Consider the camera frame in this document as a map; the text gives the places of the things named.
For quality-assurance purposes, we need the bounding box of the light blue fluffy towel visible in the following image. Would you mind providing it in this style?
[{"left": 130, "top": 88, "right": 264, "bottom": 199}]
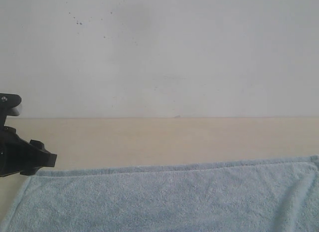
[{"left": 0, "top": 156, "right": 319, "bottom": 232}]

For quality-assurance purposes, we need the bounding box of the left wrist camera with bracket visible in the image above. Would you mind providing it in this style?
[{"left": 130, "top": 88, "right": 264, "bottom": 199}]
[{"left": 0, "top": 93, "right": 22, "bottom": 130}]

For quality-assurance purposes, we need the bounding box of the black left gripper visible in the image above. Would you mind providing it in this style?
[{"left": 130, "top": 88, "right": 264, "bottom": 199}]
[{"left": 0, "top": 126, "right": 57, "bottom": 177}]

